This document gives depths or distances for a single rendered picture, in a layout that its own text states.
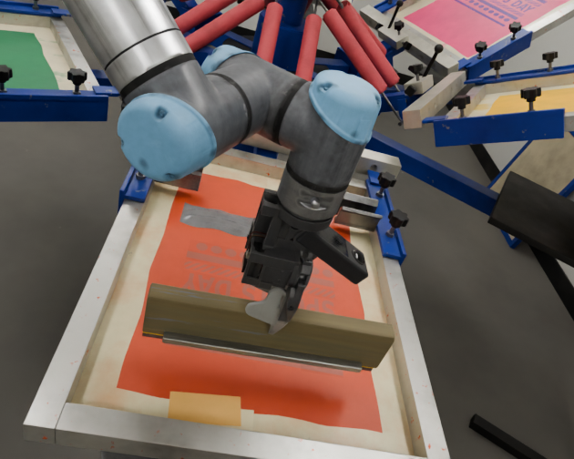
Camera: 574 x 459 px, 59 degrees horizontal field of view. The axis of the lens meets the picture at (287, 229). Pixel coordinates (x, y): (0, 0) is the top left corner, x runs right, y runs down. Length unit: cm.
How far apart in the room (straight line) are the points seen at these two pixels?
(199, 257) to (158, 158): 57
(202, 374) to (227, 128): 46
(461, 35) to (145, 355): 187
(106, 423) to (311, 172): 41
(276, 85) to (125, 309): 49
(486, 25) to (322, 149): 190
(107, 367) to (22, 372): 119
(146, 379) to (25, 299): 143
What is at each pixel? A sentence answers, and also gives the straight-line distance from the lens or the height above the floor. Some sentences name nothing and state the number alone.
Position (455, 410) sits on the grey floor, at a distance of 234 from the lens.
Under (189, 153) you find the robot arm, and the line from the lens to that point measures 43.
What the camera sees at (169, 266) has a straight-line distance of 96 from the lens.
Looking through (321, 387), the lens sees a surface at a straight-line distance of 86.
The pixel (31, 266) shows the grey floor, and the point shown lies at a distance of 232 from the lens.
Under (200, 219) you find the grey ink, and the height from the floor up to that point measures 96.
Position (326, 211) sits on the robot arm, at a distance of 57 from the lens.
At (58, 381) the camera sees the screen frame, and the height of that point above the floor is 99.
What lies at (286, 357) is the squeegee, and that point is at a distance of 76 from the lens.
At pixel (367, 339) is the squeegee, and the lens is 76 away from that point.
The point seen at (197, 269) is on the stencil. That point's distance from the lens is 97.
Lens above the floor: 162
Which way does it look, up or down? 36 degrees down
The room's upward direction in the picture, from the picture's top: 20 degrees clockwise
